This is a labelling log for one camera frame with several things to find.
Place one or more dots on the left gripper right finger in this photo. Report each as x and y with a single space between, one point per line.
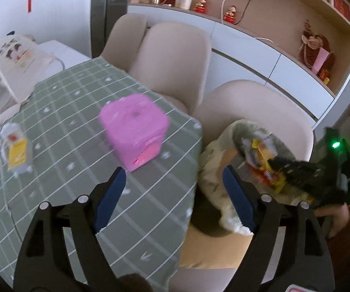
304 264

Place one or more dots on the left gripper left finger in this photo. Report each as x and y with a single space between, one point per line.
43 262

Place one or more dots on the yellow red snack wrapper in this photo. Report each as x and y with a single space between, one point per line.
257 154

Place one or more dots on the person right hand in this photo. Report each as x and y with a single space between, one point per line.
339 214

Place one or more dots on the beige chair near bag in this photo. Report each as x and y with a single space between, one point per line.
230 102

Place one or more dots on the white yellow small wrapper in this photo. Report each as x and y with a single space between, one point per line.
16 150

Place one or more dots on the green checked tablecloth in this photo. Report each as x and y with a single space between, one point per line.
71 155

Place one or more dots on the red monkey plush decoration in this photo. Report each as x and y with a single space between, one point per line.
316 54

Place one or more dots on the white sideboard cabinet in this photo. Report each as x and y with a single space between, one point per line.
239 56

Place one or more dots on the pink plastic lidded box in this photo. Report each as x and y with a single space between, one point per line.
135 128

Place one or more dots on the red framed picture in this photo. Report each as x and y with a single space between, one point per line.
342 7

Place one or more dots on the red figurine right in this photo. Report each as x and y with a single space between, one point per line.
230 14

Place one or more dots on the red figurine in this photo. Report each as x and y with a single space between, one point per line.
200 6
230 14

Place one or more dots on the beige chair middle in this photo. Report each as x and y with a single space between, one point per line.
173 61

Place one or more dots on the red figurine left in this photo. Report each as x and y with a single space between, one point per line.
200 6

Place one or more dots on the beige chair far left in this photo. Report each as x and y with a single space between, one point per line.
124 41

